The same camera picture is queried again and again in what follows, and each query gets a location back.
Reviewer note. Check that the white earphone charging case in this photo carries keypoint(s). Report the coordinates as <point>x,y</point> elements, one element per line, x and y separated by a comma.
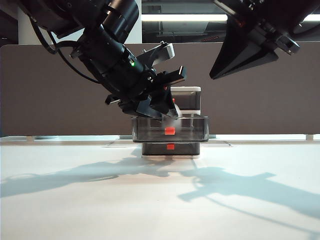
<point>176,112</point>

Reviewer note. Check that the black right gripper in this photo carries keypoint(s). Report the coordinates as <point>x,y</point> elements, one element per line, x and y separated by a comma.
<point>275,15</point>

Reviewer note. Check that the grey partition base bracket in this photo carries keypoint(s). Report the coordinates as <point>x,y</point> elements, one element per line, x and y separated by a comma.
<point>213,137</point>
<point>125,137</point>

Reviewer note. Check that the small three-drawer storage cabinet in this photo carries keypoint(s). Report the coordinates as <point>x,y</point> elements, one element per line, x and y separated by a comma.
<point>187,88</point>

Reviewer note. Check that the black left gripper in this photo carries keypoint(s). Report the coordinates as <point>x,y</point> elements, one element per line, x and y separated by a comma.
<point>140,92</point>

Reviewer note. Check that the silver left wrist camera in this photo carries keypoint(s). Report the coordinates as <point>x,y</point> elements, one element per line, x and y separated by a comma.
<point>166,51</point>

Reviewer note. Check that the white partition foot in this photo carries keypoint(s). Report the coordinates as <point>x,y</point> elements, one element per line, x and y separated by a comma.
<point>29,139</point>
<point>309,137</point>

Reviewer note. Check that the brown fabric desk partition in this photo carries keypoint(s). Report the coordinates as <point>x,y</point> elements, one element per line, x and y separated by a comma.
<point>37,100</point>

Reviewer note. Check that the long ceiling light strip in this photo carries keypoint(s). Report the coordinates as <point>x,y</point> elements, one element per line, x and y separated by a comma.
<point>187,17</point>

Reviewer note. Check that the white round column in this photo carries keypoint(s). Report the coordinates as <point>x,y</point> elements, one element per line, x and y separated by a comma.
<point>25,27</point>

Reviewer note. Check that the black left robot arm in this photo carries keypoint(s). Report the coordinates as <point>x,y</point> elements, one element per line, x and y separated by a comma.
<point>112,50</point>

